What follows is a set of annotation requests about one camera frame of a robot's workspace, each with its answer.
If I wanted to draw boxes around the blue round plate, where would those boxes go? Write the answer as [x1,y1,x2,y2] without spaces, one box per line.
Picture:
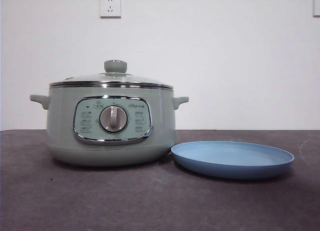
[170,140,295,180]

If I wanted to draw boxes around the pale green electric steamer pot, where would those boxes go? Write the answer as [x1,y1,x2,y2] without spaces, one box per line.
[29,83,190,167]

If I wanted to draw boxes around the white wall power socket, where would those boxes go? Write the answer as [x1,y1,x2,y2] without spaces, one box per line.
[100,0,122,19]

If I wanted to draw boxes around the glass lid with green knob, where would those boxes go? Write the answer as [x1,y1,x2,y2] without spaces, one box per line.
[48,59,174,89]

